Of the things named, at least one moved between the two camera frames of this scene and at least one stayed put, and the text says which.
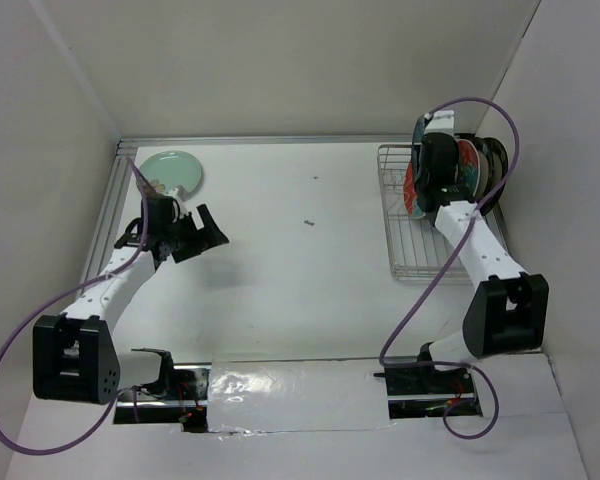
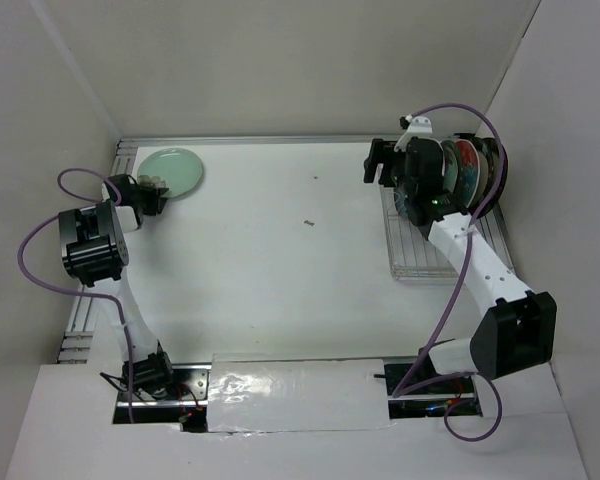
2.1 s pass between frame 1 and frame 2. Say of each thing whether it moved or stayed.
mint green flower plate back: stayed
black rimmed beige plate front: stayed
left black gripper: moved
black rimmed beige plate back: stayed
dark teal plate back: moved
